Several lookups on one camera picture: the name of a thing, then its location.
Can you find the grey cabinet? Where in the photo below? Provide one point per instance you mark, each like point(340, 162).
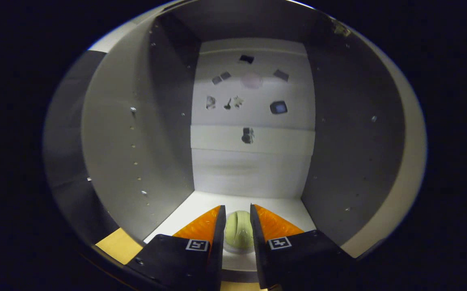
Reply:
point(249, 169)

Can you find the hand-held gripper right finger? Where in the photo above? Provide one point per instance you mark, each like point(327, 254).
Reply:
point(259, 258)

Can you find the pale green ball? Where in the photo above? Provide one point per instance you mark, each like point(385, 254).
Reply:
point(239, 230)

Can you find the black backdrop cloth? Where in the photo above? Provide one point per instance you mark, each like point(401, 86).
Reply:
point(63, 153)

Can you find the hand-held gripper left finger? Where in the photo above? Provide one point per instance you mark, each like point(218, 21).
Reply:
point(217, 258)

